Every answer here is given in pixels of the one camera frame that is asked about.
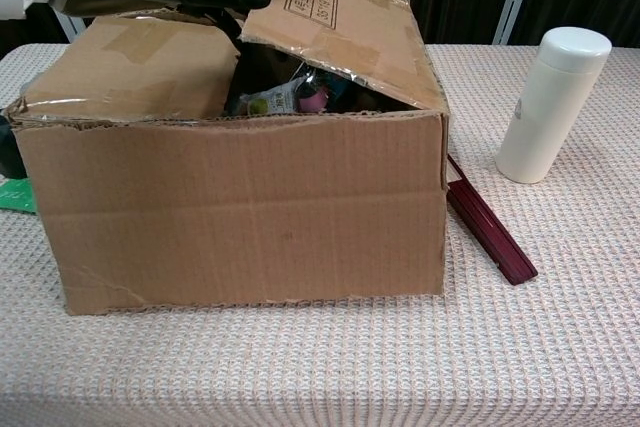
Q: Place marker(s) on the black round cap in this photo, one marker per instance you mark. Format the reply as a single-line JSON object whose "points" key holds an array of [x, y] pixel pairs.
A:
{"points": [[10, 147]]}

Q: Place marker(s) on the maroon folded fan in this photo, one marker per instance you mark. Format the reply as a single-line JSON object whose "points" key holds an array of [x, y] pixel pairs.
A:
{"points": [[485, 227]]}

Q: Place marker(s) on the pink packet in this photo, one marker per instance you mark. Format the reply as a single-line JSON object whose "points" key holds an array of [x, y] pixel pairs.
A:
{"points": [[312, 101]]}

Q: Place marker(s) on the brown cardboard box with flaps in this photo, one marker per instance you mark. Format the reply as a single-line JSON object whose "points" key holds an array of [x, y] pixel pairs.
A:
{"points": [[240, 217]]}

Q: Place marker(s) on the beige waffle tablecloth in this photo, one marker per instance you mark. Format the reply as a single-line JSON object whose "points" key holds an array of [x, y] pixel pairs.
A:
{"points": [[300, 362]]}

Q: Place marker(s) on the green white snack bag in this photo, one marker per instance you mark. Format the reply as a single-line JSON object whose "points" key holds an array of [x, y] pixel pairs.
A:
{"points": [[270, 99]]}

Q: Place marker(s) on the green plastic packet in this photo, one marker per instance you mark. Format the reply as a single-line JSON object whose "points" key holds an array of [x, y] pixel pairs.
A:
{"points": [[17, 197]]}

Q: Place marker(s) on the white cylindrical bottle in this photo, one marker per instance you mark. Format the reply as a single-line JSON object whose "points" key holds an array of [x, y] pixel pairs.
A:
{"points": [[545, 112]]}

